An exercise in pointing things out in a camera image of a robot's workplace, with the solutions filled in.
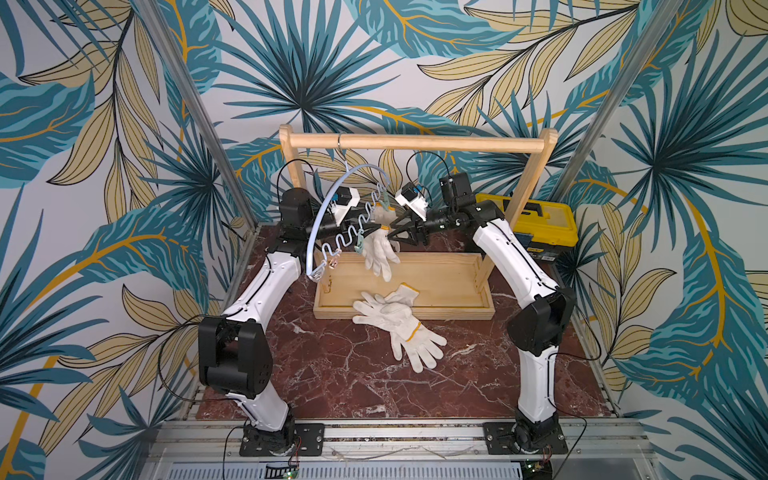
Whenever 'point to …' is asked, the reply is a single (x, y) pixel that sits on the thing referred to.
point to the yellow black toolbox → (546, 229)
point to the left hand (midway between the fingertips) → (373, 217)
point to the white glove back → (386, 312)
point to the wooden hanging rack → (452, 284)
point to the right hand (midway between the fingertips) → (392, 228)
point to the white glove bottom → (419, 344)
